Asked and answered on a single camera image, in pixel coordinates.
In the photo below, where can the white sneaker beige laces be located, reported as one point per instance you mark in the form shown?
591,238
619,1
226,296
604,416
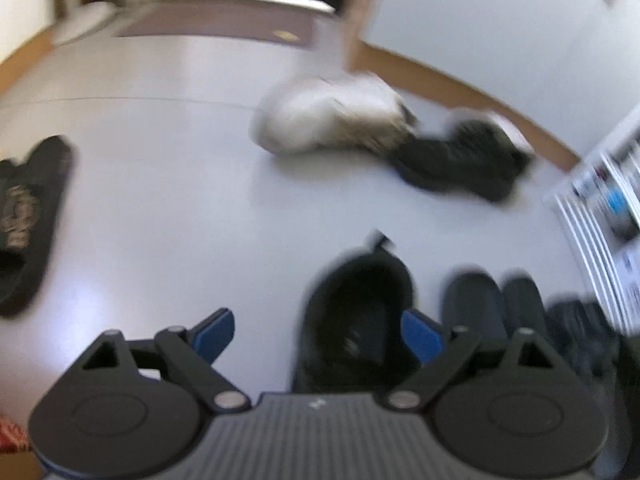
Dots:
310,120
522,142

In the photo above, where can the black mesh sneaker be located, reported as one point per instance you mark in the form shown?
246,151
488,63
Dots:
450,165
350,310

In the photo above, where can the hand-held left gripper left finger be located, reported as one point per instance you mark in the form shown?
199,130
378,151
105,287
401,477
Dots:
215,335

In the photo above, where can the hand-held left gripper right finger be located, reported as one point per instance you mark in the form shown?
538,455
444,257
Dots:
422,335

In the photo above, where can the white shoe rack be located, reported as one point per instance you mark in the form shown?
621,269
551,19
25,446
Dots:
590,240

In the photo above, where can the brown door mat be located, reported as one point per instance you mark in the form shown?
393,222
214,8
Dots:
200,22

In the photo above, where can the black slide slipper tan print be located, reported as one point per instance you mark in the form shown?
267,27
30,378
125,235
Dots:
30,220

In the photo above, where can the red patterned cloth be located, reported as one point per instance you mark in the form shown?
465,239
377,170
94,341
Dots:
10,435

